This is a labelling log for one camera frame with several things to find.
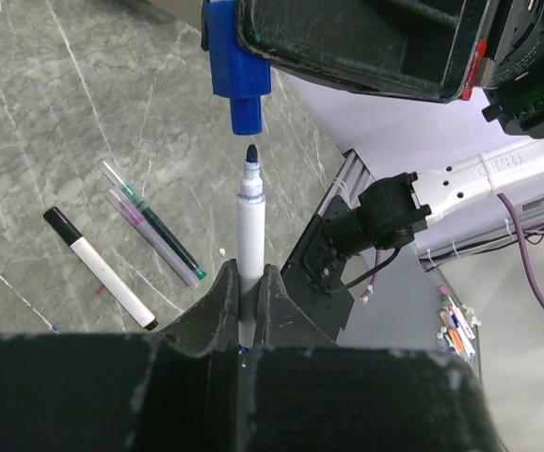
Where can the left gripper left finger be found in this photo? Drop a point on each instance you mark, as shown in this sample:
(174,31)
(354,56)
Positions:
(119,391)

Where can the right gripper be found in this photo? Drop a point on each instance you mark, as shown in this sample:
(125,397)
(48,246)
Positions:
(507,63)

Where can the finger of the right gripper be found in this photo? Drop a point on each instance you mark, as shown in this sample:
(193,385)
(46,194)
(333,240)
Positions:
(416,50)

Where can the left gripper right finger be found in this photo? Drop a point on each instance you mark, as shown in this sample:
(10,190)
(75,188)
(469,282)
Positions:
(356,399)

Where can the purple highlighter pen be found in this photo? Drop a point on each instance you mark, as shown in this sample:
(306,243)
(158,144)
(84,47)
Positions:
(140,223)

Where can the blue pen cap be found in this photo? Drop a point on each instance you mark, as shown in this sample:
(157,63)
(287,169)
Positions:
(237,75)

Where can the white blue-tip marker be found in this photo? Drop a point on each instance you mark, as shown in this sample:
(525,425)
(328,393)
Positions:
(250,209)

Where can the white black-tip marker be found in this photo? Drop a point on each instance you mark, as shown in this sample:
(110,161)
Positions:
(111,281)

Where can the black pen cap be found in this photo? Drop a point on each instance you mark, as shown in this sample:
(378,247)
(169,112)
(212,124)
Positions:
(62,225)

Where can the green gel pen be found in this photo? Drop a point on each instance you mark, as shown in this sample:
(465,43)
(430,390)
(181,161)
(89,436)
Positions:
(113,172)

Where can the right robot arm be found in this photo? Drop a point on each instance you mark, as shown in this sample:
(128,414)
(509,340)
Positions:
(393,210)

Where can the colourful pens in background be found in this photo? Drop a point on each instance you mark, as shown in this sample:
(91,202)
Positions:
(458,331)

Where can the aluminium rail frame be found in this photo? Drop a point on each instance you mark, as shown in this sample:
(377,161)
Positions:
(350,181)

